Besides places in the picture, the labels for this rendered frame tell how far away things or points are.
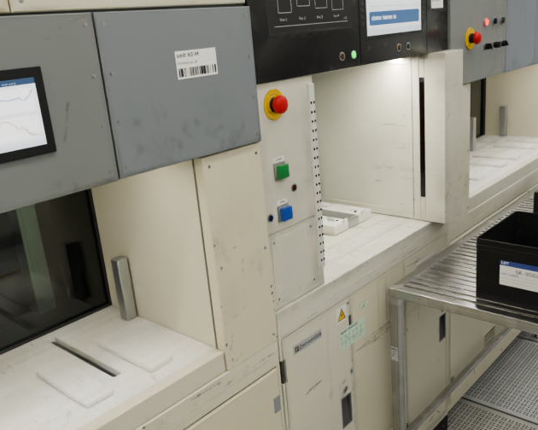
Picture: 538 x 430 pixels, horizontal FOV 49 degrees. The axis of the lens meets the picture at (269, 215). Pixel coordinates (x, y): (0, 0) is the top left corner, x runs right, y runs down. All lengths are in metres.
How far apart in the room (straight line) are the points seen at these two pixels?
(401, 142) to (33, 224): 1.14
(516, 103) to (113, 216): 2.38
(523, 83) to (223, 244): 2.36
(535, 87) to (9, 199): 2.78
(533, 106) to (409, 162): 1.46
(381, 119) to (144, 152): 1.09
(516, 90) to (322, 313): 2.08
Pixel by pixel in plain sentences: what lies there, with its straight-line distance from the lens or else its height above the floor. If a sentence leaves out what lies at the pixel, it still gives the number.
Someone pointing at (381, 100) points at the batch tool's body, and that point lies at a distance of 2.00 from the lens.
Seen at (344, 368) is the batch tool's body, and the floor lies 0.59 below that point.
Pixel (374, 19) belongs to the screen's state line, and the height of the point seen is 1.51.
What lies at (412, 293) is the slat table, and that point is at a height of 0.76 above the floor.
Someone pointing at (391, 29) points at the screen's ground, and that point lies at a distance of 1.71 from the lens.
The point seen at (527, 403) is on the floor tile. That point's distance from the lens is 2.69.
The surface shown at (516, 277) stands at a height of 0.84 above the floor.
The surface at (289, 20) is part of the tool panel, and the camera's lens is 1.36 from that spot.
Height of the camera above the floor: 1.50
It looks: 17 degrees down
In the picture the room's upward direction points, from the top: 5 degrees counter-clockwise
